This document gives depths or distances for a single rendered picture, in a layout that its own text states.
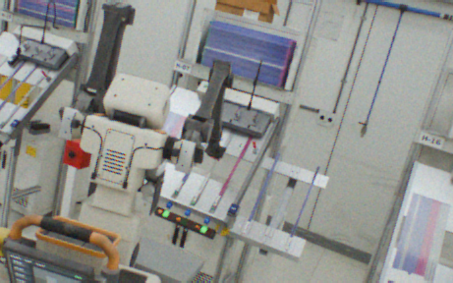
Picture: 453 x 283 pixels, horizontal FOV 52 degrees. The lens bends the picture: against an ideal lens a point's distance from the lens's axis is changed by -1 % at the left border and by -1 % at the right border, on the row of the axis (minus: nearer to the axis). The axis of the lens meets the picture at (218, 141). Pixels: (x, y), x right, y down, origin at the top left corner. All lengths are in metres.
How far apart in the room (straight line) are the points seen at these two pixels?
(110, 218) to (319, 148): 2.71
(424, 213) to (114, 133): 1.55
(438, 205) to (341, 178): 1.77
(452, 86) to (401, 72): 1.35
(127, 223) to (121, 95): 0.46
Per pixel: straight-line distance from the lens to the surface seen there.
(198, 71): 2.82
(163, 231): 2.90
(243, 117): 2.63
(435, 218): 2.48
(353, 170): 4.15
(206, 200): 2.43
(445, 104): 2.74
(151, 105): 1.61
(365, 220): 4.24
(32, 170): 3.41
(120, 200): 1.71
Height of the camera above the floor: 1.62
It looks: 13 degrees down
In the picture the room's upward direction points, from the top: 14 degrees clockwise
